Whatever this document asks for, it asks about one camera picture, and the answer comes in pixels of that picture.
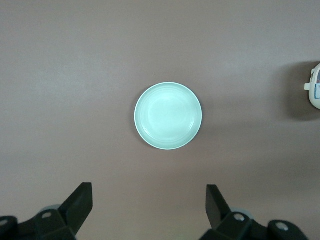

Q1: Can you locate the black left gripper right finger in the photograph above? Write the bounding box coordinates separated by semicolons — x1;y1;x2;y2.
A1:
199;184;307;240

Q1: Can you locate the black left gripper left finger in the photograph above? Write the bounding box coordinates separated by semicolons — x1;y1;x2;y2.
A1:
0;182;94;240

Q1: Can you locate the pale green round bowl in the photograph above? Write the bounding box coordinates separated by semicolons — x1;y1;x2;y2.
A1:
134;82;203;151

